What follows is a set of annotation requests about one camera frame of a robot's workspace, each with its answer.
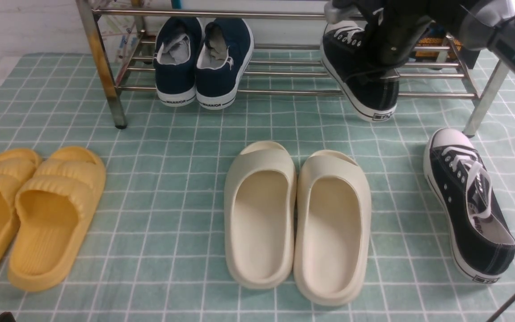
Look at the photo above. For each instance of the right yellow slide slipper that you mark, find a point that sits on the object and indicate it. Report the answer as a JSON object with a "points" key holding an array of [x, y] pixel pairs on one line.
{"points": [[55, 207]]}

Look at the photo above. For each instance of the steel shoe rack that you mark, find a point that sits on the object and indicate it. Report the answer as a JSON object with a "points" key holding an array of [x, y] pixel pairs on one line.
{"points": [[138, 72]]}

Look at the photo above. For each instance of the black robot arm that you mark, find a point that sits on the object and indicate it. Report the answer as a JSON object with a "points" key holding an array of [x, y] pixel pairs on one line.
{"points": [[477, 24]]}

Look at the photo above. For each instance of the black canvas sneaker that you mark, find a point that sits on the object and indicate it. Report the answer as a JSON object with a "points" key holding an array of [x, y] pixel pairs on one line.
{"points": [[482, 245], [373, 96]]}

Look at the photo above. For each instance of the left navy canvas shoe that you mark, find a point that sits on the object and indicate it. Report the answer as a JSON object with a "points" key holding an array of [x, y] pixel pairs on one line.
{"points": [[177, 47]]}

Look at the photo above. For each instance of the right navy canvas shoe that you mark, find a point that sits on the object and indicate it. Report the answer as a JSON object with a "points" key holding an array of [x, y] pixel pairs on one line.
{"points": [[226, 51]]}

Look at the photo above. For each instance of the black object bottom left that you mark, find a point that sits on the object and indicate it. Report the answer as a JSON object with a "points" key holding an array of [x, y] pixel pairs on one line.
{"points": [[7, 317]]}

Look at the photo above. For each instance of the navy canvas shoe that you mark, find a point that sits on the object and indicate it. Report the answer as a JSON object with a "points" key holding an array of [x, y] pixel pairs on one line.
{"points": [[177, 47], [226, 51]]}

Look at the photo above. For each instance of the left cream slide slipper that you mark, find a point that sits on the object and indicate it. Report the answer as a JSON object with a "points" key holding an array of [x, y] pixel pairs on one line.
{"points": [[259, 203]]}

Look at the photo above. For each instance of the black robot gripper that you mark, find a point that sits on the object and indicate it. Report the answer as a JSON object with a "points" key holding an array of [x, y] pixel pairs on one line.
{"points": [[389, 38]]}

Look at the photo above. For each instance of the right cream slide slipper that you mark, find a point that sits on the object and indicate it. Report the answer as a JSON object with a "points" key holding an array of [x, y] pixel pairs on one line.
{"points": [[333, 232]]}

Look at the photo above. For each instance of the cream slide slipper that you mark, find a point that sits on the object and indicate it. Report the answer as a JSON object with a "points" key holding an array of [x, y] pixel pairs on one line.
{"points": [[259, 203], [333, 232]]}

